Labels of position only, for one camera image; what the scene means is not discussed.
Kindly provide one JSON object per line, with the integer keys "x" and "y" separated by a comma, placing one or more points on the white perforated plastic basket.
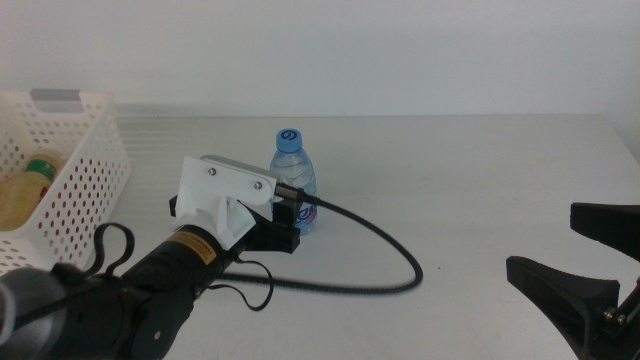
{"x": 55, "y": 100}

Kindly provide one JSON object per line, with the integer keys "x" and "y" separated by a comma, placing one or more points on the yellow juice bottle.
{"x": 20, "y": 200}

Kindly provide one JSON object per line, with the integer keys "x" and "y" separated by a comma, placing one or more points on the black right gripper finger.
{"x": 615, "y": 225}
{"x": 565, "y": 295}

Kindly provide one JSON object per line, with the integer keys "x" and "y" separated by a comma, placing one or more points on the clear water bottle blue cap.
{"x": 295, "y": 165}

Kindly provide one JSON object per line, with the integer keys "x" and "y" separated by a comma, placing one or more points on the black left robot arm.
{"x": 165, "y": 270}

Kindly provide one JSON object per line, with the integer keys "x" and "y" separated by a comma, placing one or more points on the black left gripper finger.
{"x": 285, "y": 215}

